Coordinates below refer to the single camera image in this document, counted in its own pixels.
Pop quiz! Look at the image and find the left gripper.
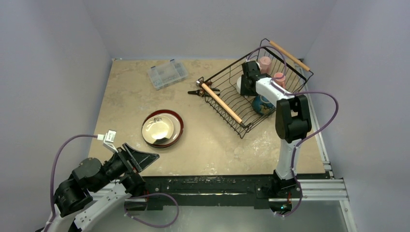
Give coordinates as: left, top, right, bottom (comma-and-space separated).
91, 142, 159, 191

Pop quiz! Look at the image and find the white two-handled soup cup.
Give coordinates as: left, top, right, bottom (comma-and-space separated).
235, 77, 242, 95

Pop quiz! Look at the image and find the light pink faceted mug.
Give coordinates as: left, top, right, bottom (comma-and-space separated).
258, 56, 272, 74

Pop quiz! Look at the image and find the salmon pink mug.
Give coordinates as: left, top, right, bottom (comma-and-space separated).
273, 72, 286, 89

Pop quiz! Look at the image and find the brown bowl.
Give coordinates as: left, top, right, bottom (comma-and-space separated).
251, 95, 276, 116

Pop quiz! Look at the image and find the beige round plate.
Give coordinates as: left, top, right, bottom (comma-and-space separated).
142, 113, 182, 146

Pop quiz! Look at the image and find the red black lacquer plate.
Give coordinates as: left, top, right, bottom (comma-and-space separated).
141, 109, 184, 148

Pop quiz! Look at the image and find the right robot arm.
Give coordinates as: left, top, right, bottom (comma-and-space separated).
239, 60, 312, 197

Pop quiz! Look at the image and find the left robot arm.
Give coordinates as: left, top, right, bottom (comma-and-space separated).
40, 144, 160, 232

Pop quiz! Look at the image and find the clear plastic organizer box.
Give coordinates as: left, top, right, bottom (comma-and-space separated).
147, 59, 189, 90

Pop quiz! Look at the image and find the black wire dish rack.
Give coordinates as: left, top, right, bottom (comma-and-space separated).
197, 38, 313, 138

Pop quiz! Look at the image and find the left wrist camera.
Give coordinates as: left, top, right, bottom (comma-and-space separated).
97, 130, 117, 153

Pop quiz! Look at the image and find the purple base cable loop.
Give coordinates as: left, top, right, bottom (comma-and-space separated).
123, 193, 179, 228

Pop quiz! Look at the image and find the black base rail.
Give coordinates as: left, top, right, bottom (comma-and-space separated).
144, 174, 348, 213

